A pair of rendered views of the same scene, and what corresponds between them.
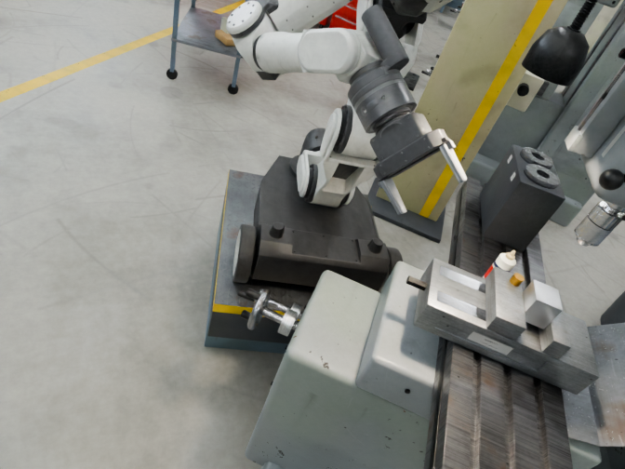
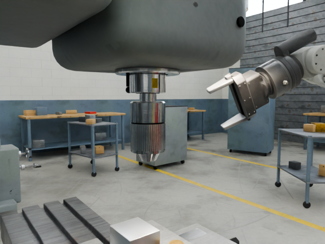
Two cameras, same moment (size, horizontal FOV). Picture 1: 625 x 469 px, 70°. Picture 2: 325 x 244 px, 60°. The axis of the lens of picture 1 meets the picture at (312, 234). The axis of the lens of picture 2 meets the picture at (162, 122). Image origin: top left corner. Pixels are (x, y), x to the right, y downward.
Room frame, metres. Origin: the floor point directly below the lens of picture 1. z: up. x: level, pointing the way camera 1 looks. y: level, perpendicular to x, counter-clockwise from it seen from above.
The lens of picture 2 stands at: (1.02, -0.70, 1.28)
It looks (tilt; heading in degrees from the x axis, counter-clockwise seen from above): 5 degrees down; 138
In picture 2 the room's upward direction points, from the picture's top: straight up
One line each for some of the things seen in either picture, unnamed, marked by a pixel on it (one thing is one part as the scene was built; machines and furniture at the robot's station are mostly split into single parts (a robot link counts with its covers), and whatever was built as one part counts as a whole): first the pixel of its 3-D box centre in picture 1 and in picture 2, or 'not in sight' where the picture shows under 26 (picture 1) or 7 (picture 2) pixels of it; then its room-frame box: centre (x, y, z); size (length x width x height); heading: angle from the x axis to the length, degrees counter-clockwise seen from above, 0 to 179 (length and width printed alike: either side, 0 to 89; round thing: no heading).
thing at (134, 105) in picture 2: (609, 211); (147, 104); (0.73, -0.47, 1.26); 0.05 x 0.05 x 0.01
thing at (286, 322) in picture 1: (271, 314); not in sight; (0.78, 0.03, 0.63); 0.16 x 0.12 x 0.12; 85
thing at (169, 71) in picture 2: not in sight; (147, 71); (0.73, -0.47, 1.31); 0.09 x 0.09 x 0.01
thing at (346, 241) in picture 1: (319, 202); not in sight; (1.41, 0.02, 0.59); 0.64 x 0.52 x 0.33; 17
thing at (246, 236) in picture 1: (244, 253); not in sight; (1.10, 0.20, 0.50); 0.20 x 0.05 x 0.20; 17
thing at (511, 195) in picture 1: (519, 194); not in sight; (1.15, -0.50, 1.03); 0.22 x 0.12 x 0.20; 178
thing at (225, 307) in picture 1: (294, 271); not in sight; (1.40, 0.02, 0.20); 0.78 x 0.68 x 0.40; 17
